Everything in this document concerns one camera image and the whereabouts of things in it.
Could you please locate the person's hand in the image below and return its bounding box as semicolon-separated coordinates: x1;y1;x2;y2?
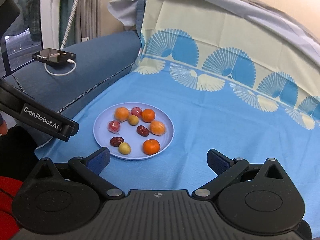
0;120;8;135

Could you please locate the white charging cable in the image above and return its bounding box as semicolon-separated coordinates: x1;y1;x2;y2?
43;58;77;77

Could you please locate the dark red jujube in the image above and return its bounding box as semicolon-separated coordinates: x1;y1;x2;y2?
136;125;150;137
110;137;125;147

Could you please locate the red fruit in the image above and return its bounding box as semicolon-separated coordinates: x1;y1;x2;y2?
107;120;121;134
131;107;142;118

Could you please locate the light blue plate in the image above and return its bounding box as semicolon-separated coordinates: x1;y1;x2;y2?
93;102;175;160

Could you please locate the blue sofa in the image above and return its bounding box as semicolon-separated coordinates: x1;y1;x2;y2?
4;31;142;145

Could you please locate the red garment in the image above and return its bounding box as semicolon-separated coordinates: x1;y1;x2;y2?
0;176;23;240

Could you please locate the grey sheet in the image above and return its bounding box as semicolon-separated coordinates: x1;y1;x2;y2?
107;0;320;67

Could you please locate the small yellow fruit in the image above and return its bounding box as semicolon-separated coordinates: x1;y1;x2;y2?
128;115;139;126

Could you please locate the yellow green round fruit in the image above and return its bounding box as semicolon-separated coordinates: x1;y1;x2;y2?
118;142;131;155

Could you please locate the orange tangerine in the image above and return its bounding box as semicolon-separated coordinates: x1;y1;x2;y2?
143;139;161;155
114;107;130;122
141;108;156;123
149;120;166;136

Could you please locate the black smartphone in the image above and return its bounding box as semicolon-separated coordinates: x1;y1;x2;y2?
31;48;76;67

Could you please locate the white door frame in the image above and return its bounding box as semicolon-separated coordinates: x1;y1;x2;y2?
40;0;60;49

